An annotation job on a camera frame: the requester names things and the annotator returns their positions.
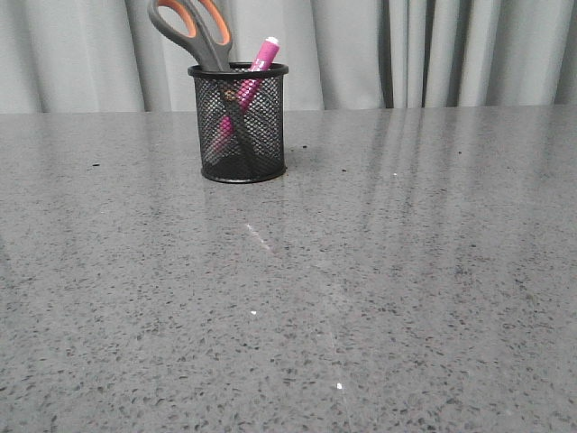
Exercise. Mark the black mesh pen cup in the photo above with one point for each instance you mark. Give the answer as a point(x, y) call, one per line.
point(263, 120)

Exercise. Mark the pink marker pen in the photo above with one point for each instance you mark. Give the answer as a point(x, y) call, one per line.
point(263, 56)

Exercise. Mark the grey curtain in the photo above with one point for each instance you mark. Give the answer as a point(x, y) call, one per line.
point(106, 56)

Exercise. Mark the grey orange scissors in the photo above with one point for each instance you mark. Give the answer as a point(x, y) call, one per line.
point(212, 56)

